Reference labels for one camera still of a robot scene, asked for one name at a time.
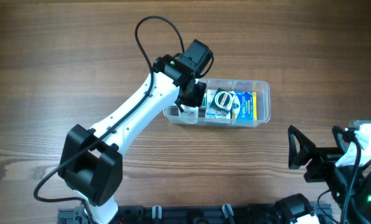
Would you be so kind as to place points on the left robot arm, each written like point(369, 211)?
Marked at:
point(92, 158)

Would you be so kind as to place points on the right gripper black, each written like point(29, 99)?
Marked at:
point(311, 160)

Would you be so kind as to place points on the white green medicine box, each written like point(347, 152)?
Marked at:
point(173, 110)

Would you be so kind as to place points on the white lotion bottle clear cap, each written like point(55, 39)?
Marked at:
point(189, 112)

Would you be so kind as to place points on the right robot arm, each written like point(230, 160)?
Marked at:
point(354, 196)

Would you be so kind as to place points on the green Zam-Buk tin box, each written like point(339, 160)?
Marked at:
point(223, 100)

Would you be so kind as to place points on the clear plastic container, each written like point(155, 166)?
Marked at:
point(263, 103)

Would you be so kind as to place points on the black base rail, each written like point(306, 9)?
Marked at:
point(253, 213)

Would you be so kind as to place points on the blue VapoDrops box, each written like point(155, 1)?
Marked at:
point(244, 106)

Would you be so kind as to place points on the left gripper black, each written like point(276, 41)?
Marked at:
point(193, 95)

